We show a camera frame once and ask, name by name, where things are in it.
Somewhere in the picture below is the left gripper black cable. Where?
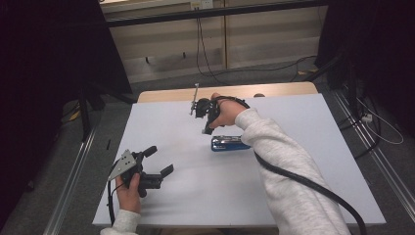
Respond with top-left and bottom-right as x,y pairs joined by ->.
106,178 -> 127,227

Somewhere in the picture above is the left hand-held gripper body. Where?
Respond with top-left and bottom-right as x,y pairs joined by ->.
107,148 -> 163,199

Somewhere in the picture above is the black curtain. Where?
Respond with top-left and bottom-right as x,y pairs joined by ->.
314,0 -> 415,138
0,0 -> 133,229

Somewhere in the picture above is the metal floor rail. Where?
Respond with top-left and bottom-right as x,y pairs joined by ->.
332,90 -> 415,214
43,127 -> 98,235

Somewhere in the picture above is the white board sheet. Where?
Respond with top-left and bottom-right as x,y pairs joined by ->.
92,93 -> 388,228

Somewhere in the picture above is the blue stapler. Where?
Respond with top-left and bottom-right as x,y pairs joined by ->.
210,134 -> 253,153

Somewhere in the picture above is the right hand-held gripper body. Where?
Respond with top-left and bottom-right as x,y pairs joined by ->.
189,82 -> 222,123

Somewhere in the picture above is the person's right hand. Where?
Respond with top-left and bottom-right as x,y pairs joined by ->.
208,92 -> 248,129

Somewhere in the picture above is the black cable bundle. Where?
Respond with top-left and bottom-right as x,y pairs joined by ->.
337,83 -> 382,161

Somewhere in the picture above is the black horizontal bar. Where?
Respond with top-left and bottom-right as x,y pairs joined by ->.
105,0 -> 329,28

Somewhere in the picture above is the wooden table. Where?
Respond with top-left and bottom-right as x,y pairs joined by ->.
136,81 -> 319,104

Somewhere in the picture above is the black hanging cable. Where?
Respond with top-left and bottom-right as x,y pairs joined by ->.
195,9 -> 230,86

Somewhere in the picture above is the person's left hand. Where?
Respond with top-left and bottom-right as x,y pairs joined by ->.
115,172 -> 143,214

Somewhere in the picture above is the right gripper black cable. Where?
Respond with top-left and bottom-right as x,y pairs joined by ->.
217,95 -> 369,235

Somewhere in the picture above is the black floor cable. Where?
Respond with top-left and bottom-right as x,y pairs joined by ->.
224,54 -> 318,83

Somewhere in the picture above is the black metal stand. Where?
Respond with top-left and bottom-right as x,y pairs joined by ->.
77,81 -> 138,142

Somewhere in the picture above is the white wall socket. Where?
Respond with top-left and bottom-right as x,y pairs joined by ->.
190,0 -> 215,11

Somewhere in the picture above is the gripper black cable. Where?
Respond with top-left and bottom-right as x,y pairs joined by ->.
217,95 -> 369,235
106,178 -> 127,227

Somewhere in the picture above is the white cable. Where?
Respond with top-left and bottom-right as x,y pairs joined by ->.
356,97 -> 405,146

